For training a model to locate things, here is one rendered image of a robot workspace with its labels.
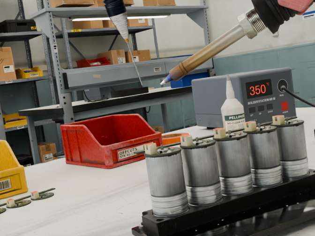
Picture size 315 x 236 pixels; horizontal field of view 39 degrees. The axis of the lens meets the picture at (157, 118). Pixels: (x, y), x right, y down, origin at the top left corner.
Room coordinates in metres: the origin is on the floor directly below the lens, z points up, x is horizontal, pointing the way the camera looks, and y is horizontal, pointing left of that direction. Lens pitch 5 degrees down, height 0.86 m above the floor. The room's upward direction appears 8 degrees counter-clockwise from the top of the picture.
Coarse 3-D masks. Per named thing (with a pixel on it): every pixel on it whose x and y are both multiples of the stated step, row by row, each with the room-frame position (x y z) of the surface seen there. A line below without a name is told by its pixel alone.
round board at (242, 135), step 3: (228, 135) 0.31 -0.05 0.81; (231, 135) 0.31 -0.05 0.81; (234, 135) 0.32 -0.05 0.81; (240, 135) 0.31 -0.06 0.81; (243, 135) 0.31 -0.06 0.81; (246, 135) 0.31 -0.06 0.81; (213, 138) 0.32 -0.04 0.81; (216, 138) 0.32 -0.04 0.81; (222, 138) 0.31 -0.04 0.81; (225, 138) 0.31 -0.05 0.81; (228, 138) 0.31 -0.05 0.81; (231, 138) 0.31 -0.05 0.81; (234, 138) 0.31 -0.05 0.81; (237, 138) 0.31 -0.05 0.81
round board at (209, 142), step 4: (200, 140) 0.32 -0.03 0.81; (204, 140) 0.31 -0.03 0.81; (208, 140) 0.30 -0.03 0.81; (212, 140) 0.31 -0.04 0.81; (180, 144) 0.31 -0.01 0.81; (196, 144) 0.30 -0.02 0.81; (200, 144) 0.30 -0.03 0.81; (204, 144) 0.30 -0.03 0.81; (208, 144) 0.30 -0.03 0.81; (212, 144) 0.30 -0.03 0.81
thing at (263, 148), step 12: (276, 132) 0.33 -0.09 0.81; (252, 144) 0.32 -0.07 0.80; (264, 144) 0.32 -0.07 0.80; (276, 144) 0.32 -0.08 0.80; (252, 156) 0.33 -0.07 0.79; (264, 156) 0.32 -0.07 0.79; (276, 156) 0.32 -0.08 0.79; (252, 168) 0.33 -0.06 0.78; (264, 168) 0.32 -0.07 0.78; (276, 168) 0.32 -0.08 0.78; (264, 180) 0.32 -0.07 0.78; (276, 180) 0.32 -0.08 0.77
